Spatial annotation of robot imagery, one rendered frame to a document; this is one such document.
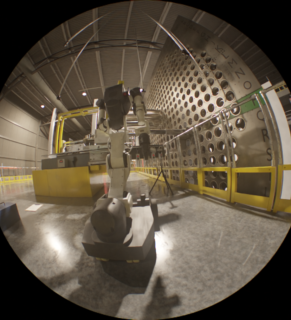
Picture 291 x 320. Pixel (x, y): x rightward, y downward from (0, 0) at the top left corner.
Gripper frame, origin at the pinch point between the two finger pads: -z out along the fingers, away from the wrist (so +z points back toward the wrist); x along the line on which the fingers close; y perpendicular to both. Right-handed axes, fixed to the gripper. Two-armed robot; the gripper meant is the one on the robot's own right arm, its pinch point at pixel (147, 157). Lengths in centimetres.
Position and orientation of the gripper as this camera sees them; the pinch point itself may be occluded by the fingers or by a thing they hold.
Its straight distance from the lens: 75.8
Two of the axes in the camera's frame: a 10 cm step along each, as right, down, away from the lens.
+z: -1.4, -9.6, 2.5
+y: -9.8, 1.7, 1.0
